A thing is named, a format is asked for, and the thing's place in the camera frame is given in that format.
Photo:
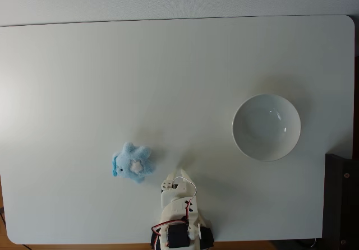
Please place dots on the black cabinet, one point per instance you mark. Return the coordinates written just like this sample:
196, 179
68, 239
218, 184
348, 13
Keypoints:
342, 199

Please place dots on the black table clamp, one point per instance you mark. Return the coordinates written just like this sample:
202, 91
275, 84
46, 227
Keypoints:
154, 238
208, 237

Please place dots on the sky blue plush doll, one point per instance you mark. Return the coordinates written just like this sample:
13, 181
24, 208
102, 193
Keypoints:
131, 163

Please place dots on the white ceramic bowl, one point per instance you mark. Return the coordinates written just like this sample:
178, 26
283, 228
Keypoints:
266, 128

